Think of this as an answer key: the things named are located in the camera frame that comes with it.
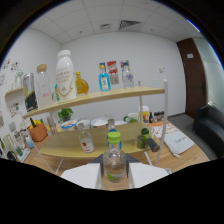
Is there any clear bottle green cap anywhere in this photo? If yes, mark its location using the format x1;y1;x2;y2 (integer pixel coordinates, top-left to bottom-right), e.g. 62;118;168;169
102;131;128;184

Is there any blue white gradient cup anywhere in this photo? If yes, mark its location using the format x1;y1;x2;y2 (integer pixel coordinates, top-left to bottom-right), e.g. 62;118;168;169
24;134;35;149

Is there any clear bottle red white label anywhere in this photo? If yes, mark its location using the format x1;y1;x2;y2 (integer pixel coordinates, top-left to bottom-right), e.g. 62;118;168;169
77;122;95;154

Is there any glass jar of limes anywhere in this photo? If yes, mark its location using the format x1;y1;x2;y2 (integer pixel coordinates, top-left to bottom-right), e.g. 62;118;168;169
135;127;160;153

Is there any orange patterned paper sheet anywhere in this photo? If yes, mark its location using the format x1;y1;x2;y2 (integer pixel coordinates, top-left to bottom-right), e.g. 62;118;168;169
151;121;174;139

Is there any plain white bowl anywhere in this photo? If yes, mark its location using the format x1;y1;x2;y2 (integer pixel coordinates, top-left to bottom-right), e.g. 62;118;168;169
75;119;92;130

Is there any blue patterned bowl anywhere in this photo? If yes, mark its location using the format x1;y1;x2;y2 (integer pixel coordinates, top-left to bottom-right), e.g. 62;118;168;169
60;119;78;132

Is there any red patterned bowl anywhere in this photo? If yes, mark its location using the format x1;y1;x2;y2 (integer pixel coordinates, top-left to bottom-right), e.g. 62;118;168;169
90;117;109;129

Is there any green white mug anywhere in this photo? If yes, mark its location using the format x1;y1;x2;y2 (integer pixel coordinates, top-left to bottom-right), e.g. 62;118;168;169
123;112;140;124

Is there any yellow tub white lid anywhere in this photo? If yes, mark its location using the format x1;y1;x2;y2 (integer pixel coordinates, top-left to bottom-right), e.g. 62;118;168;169
138;105;150;124

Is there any orange storage basket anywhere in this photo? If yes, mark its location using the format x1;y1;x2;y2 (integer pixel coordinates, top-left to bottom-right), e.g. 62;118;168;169
27;122;49;143

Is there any white tray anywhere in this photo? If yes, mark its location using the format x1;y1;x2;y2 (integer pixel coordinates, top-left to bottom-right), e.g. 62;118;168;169
14;148;32;163

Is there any green potted plant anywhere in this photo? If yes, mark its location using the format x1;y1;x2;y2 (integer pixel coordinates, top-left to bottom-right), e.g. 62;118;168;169
57;107;74;124

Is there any black kettle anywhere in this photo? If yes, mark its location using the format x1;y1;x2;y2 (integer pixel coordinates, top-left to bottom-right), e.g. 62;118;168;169
6;150;19;161

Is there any black sofa chair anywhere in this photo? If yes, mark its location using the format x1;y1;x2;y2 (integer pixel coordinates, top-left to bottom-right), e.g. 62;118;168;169
192;104;224;159

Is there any small teal bottle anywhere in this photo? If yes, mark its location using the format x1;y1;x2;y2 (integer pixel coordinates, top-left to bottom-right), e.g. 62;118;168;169
53;83;61;102

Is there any amber liquid bottle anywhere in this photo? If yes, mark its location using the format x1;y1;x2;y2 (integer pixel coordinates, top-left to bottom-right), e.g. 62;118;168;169
75;70;90;97

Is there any tall clear jar cork lid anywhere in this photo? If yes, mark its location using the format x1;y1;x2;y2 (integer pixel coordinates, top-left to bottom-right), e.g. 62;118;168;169
35;63;54;109

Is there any light blue gin bottle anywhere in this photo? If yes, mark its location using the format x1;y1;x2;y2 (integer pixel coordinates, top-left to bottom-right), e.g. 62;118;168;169
98;62;112;93

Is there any large white milk bottle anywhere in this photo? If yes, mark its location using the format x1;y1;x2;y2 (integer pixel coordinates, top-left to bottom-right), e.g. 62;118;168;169
54;49;78;102

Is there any brown wooden door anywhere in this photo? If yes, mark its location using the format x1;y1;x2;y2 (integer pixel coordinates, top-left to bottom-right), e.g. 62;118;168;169
176;37;208;119

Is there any white figurine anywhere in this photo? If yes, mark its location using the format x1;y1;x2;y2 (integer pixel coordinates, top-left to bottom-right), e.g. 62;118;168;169
13;68;25;89

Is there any ceiling air vent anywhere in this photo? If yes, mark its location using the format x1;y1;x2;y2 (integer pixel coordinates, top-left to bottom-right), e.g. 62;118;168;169
118;19;143;32

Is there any wooden two-tier white-frame shelf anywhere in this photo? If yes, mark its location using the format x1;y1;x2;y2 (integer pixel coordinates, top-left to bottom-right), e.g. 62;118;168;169
22;78;169;176

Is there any wall sticker cluster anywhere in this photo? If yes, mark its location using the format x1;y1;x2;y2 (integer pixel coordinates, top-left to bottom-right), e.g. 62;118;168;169
8;101;20;118

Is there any grey paper wall sheet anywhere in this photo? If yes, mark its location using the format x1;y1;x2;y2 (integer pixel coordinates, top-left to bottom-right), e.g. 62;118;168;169
109;73;120;85

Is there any wooden wall shelf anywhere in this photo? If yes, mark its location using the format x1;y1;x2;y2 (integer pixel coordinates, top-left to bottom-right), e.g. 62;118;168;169
4;86;24;98

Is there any red wall poster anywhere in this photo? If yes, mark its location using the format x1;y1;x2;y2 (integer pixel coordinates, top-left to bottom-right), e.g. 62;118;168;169
106;60;119;75

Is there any blue yellow wall poster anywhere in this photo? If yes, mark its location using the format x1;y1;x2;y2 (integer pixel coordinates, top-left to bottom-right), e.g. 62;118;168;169
98;61;108;76

